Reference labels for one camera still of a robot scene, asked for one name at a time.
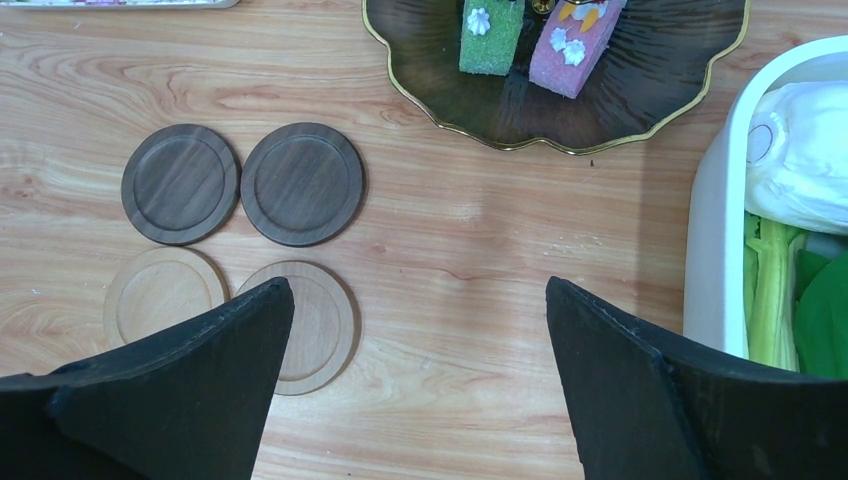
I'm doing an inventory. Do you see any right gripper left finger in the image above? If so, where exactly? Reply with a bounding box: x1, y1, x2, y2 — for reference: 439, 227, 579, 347
1, 277, 295, 479

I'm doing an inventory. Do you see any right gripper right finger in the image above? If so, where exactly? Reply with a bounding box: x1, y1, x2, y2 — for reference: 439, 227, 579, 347
546, 277, 847, 479

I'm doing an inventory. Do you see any light wooden coaster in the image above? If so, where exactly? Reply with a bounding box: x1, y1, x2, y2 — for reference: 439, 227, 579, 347
103, 247, 230, 348
237, 261, 360, 396

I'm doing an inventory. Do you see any dark round wooden coaster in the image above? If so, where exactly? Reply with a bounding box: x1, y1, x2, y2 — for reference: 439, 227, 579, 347
120, 124, 241, 246

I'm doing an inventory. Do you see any three-tier dark cake stand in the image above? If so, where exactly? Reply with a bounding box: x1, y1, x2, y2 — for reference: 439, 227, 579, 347
362, 1, 749, 154

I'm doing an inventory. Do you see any pink strawberry cake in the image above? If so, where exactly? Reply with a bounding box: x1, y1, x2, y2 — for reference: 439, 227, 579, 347
529, 0, 627, 99

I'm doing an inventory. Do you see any green cake with panda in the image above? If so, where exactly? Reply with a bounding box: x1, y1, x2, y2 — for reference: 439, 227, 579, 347
458, 0, 525, 76

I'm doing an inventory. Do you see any floral rectangular tray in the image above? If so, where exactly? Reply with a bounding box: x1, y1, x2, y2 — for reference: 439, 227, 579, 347
1, 0, 239, 10

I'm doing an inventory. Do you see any white oval vegetable basin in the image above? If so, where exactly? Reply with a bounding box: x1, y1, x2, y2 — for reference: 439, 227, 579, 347
683, 35, 847, 358

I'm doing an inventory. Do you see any green bok choy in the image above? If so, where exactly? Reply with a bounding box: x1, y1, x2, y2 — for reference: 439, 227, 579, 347
793, 250, 847, 380

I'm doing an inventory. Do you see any pale green celery stalk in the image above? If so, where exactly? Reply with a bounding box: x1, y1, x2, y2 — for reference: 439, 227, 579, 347
743, 212, 808, 372

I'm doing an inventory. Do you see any napa cabbage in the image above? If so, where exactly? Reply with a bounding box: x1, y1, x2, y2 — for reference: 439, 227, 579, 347
745, 80, 847, 236

